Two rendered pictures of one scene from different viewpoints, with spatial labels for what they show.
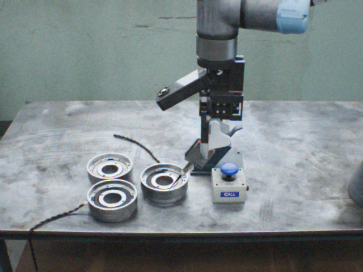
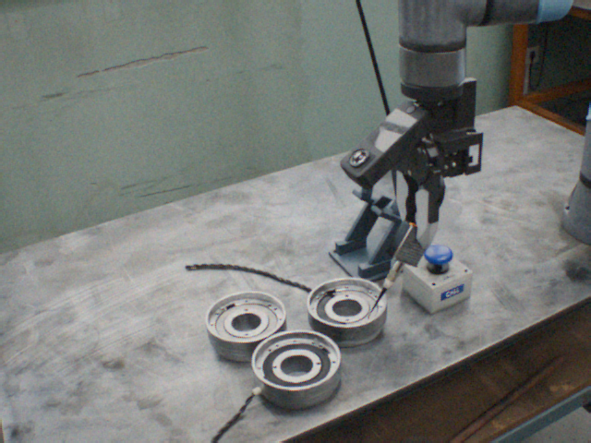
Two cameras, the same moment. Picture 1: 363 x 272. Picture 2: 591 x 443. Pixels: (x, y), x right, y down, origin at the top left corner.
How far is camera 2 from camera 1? 44 cm
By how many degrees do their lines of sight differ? 22
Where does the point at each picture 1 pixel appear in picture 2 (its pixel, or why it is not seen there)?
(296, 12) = not seen: outside the picture
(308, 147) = (473, 195)
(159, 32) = (81, 99)
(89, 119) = (121, 256)
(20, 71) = not seen: outside the picture
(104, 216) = (308, 399)
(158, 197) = (360, 336)
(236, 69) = (466, 93)
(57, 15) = not seen: outside the picture
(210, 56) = (441, 79)
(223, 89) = (448, 129)
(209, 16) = (440, 15)
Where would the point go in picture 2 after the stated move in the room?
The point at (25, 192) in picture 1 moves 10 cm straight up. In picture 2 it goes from (122, 417) to (102, 355)
